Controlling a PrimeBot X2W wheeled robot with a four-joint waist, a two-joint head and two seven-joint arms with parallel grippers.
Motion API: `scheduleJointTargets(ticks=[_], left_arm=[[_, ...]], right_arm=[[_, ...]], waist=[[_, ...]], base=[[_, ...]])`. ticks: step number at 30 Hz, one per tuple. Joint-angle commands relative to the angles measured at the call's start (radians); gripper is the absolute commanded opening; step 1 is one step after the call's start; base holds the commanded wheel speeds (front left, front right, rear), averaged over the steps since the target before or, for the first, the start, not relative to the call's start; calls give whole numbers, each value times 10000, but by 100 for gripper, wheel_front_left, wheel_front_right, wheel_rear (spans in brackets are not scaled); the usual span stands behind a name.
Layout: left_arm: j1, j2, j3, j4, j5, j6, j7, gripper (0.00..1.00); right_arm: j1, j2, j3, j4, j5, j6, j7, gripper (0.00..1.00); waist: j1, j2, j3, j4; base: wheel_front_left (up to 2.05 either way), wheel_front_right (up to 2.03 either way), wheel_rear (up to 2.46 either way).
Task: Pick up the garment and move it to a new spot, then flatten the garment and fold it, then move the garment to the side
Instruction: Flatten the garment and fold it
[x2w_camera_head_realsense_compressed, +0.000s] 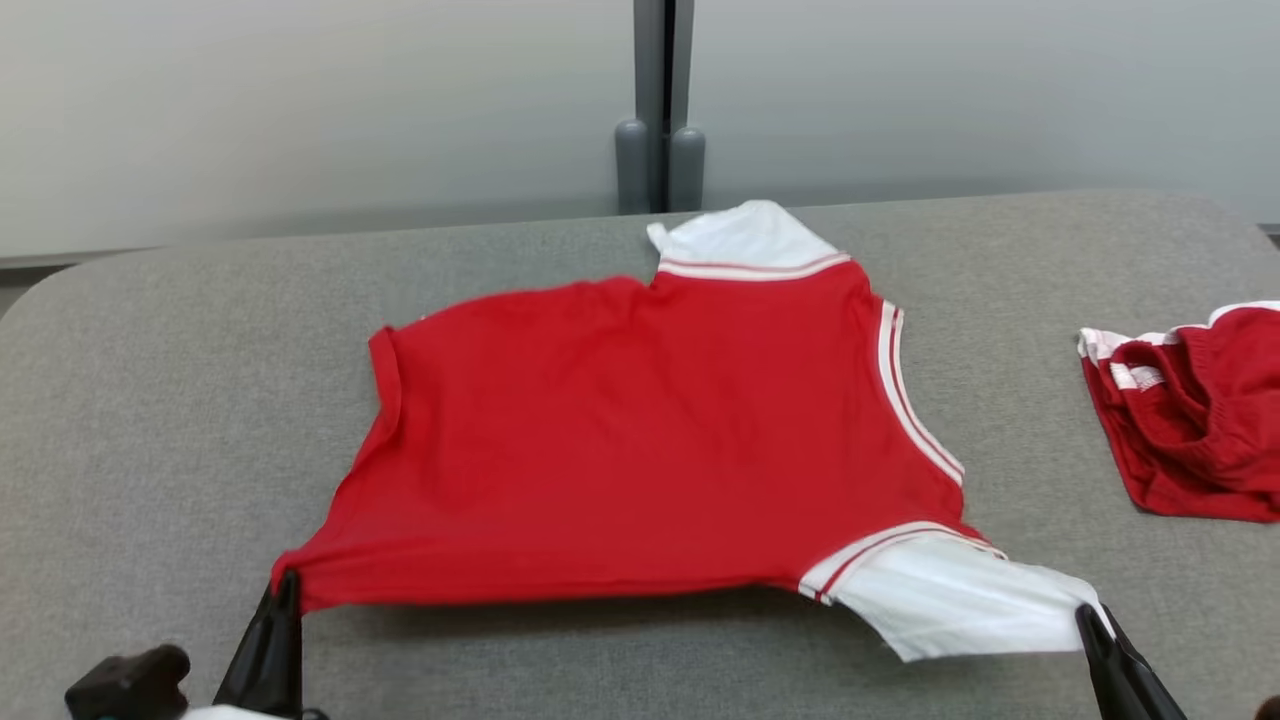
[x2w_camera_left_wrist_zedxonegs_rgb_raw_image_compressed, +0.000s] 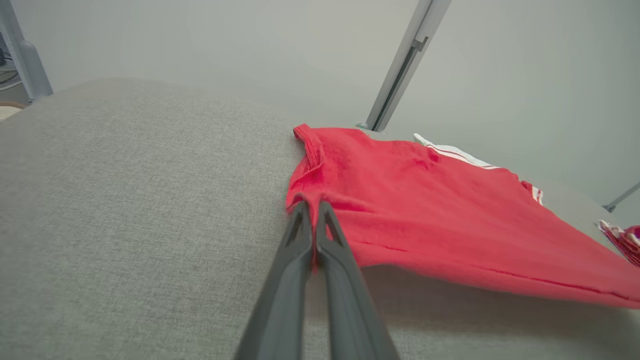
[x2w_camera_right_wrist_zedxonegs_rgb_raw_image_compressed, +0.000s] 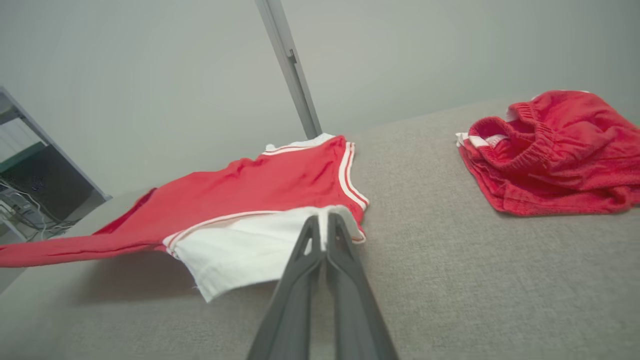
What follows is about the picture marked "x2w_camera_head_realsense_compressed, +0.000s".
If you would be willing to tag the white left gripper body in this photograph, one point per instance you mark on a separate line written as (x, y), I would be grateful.
(250, 714)

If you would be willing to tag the grey partition post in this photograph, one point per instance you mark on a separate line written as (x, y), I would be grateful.
(663, 60)

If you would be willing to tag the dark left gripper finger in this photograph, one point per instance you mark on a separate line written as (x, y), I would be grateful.
(289, 650)
(250, 670)

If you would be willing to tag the grey cylindrical post foot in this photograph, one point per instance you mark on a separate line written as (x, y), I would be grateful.
(632, 165)
(687, 168)

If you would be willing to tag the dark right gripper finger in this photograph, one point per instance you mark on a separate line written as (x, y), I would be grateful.
(1108, 670)
(1145, 685)

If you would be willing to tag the red white jersey shirt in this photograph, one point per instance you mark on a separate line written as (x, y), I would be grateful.
(640, 430)

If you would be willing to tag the red white shorts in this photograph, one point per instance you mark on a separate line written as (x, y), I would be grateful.
(1200, 430)

